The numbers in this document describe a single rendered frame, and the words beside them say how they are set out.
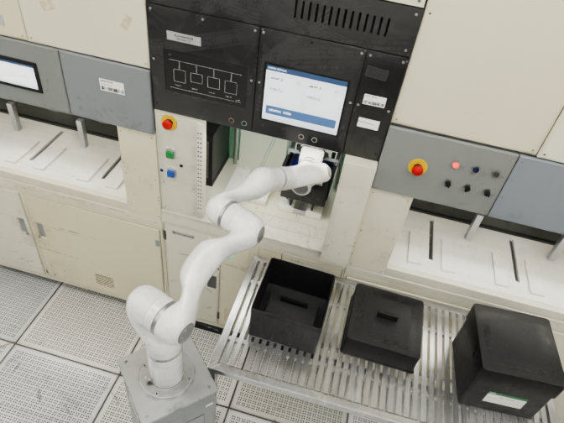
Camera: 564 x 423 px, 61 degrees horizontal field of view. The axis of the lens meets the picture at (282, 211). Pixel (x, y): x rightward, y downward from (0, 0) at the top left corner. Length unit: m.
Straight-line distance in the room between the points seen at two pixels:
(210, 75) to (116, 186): 0.89
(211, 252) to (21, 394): 1.57
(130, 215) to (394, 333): 1.32
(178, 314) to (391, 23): 1.08
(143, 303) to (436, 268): 1.30
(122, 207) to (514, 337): 1.74
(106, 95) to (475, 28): 1.33
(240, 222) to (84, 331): 1.61
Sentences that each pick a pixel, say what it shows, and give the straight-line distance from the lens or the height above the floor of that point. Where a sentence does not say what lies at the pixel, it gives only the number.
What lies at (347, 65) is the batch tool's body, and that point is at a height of 1.73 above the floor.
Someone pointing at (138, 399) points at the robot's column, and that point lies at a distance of 1.86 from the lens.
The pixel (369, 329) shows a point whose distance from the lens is 1.96.
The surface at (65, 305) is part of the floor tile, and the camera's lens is 3.11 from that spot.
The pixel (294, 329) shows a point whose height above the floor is 0.88.
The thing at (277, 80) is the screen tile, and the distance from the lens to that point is 1.72.
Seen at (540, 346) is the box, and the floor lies 1.01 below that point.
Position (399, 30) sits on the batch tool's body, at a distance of 1.60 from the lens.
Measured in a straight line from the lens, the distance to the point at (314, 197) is 2.22.
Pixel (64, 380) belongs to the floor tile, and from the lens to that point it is 2.84.
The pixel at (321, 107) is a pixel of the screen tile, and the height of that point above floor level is 1.57.
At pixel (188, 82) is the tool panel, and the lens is 1.84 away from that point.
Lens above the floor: 2.41
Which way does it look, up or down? 42 degrees down
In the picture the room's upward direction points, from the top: 9 degrees clockwise
